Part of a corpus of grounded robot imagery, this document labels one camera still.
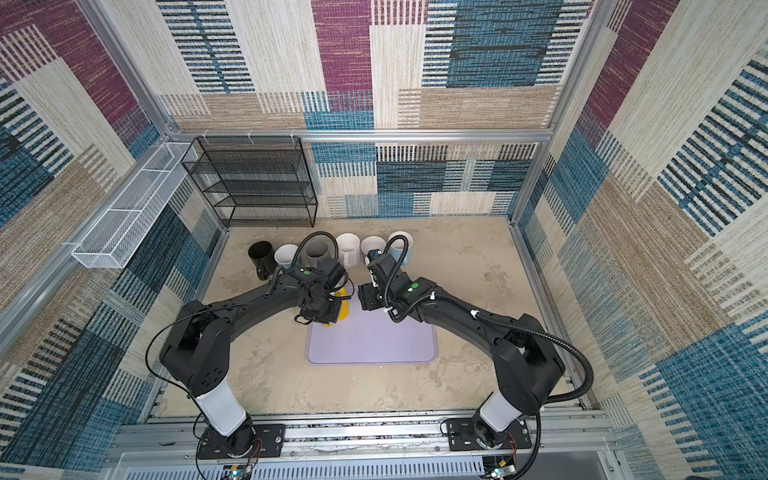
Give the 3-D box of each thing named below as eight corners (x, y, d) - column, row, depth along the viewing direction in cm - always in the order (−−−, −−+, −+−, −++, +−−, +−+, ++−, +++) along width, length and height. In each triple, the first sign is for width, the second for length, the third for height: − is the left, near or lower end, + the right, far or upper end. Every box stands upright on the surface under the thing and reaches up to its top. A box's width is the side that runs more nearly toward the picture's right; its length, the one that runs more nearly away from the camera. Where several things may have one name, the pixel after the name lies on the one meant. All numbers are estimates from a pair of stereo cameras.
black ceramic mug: (263, 286, 105) (253, 268, 96) (256, 262, 111) (246, 244, 103) (284, 278, 107) (275, 260, 99) (276, 255, 113) (267, 237, 105)
